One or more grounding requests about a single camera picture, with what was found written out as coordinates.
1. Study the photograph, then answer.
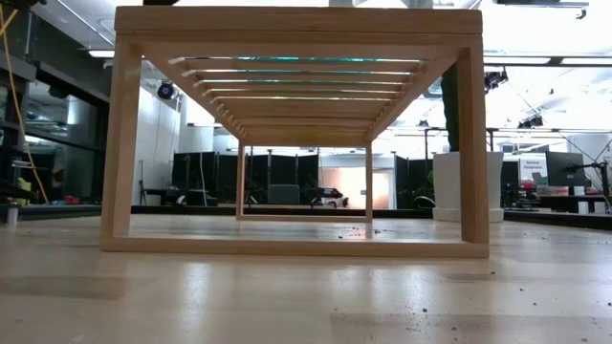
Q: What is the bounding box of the slatted wooden shelf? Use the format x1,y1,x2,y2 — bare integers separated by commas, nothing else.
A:
98,5,491,260

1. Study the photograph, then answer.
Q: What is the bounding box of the grey chair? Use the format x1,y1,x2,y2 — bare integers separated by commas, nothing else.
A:
267,183,301,206

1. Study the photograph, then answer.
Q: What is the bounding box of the white wheeled robot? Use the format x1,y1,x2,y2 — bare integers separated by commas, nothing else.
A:
309,186,351,209

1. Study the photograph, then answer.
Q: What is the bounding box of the white planter pot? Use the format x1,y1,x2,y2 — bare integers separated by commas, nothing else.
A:
431,151,506,224

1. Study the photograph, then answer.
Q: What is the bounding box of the dark green plant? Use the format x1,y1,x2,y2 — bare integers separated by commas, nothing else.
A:
440,63,461,154

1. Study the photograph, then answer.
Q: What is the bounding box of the black ceiling spotlight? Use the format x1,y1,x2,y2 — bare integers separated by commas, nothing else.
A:
484,68,510,93

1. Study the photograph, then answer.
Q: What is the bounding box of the white printed sign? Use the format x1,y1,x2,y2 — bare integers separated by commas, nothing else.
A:
518,156,549,183

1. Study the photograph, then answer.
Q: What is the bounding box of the black computer monitor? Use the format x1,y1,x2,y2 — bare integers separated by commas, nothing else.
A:
545,151,587,188

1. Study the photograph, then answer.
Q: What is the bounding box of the black partition wall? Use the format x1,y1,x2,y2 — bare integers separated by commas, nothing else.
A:
171,151,320,206

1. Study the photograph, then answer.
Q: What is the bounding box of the round black ceiling camera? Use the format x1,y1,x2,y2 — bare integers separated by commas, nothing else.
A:
156,79,177,101

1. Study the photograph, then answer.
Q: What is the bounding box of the black table edge rail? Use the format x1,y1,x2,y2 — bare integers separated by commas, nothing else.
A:
0,204,612,231

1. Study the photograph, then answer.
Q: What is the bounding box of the yellow hanging cable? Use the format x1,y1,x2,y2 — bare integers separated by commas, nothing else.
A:
0,4,51,204

